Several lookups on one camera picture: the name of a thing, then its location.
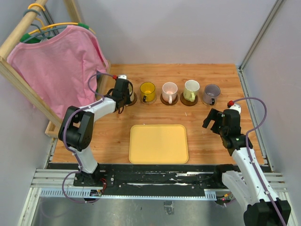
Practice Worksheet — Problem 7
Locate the yellow plastic tray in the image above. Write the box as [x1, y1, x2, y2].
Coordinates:
[129, 124, 189, 165]

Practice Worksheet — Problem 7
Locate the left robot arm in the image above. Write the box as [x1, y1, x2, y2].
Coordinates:
[58, 75, 134, 186]

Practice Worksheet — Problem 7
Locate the pink t-shirt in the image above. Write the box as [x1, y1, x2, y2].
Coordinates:
[7, 25, 108, 119]

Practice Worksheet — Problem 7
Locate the wooden hanging rod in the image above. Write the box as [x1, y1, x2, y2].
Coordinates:
[0, 11, 37, 59]

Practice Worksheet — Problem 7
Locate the wooden clothes rack frame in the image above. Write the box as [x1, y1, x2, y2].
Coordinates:
[0, 0, 110, 127]

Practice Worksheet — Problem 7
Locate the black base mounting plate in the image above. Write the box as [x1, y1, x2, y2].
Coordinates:
[73, 164, 239, 197]

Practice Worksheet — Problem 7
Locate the grey clothes hanger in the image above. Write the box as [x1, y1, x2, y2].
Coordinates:
[20, 24, 67, 44]

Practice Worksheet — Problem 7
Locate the yellow transparent cup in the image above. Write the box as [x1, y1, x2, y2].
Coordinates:
[140, 82, 156, 101]

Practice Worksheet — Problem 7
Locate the white mug green handle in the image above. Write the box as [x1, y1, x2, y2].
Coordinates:
[183, 80, 200, 102]

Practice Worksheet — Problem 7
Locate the dark brown coaster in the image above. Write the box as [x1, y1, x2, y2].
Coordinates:
[180, 93, 198, 106]
[127, 92, 137, 106]
[160, 94, 179, 105]

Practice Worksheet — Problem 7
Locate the yellow clothes hanger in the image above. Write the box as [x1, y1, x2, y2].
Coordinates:
[29, 0, 83, 34]

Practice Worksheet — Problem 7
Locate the light woven rattan coaster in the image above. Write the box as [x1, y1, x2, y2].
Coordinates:
[139, 96, 157, 105]

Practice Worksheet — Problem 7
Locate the beige smiley mug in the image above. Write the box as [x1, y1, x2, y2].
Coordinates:
[128, 85, 135, 106]

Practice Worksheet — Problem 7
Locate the purple transparent cup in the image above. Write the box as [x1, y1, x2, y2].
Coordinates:
[203, 84, 221, 103]

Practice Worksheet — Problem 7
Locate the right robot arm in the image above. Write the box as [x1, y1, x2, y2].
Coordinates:
[203, 107, 291, 226]

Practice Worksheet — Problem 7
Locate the pink mug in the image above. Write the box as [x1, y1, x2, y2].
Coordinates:
[162, 82, 178, 104]

